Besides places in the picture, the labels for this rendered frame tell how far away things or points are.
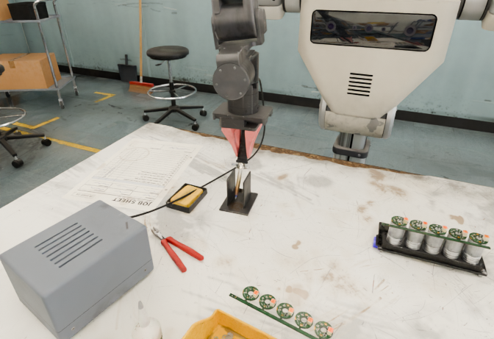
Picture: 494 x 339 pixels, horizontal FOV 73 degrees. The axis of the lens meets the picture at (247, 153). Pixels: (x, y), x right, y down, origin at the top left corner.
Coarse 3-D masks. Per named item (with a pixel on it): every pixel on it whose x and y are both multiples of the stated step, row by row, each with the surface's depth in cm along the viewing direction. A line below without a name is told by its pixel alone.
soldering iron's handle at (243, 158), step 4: (244, 132) 66; (244, 136) 66; (240, 140) 67; (244, 140) 66; (240, 144) 67; (244, 144) 66; (240, 148) 66; (244, 148) 66; (240, 152) 66; (244, 152) 66; (240, 156) 66; (244, 156) 66; (236, 160) 66; (240, 160) 66; (244, 160) 66
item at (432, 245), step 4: (436, 228) 53; (428, 232) 53; (432, 232) 52; (428, 236) 53; (444, 236) 52; (424, 240) 54; (428, 240) 53; (432, 240) 53; (436, 240) 52; (440, 240) 52; (424, 244) 54; (428, 244) 53; (432, 244) 53; (436, 244) 53; (440, 244) 53; (424, 248) 54; (428, 248) 54; (432, 248) 53; (436, 248) 53; (428, 252) 54; (432, 252) 53; (436, 252) 53
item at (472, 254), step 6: (468, 240) 51; (468, 246) 51; (474, 246) 51; (462, 252) 53; (468, 252) 52; (474, 252) 51; (480, 252) 51; (462, 258) 53; (468, 258) 52; (474, 258) 51; (480, 258) 52
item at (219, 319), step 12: (216, 312) 43; (192, 324) 39; (204, 324) 41; (216, 324) 44; (228, 324) 44; (240, 324) 42; (192, 336) 39; (204, 336) 42; (216, 336) 43; (228, 336) 43; (240, 336) 43; (252, 336) 42; (264, 336) 41
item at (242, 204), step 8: (248, 168) 67; (232, 176) 67; (248, 176) 66; (232, 184) 68; (248, 184) 67; (232, 192) 69; (240, 192) 67; (248, 192) 68; (224, 200) 69; (232, 200) 69; (240, 200) 69; (248, 200) 69; (224, 208) 67; (232, 208) 67; (240, 208) 67; (248, 208) 67
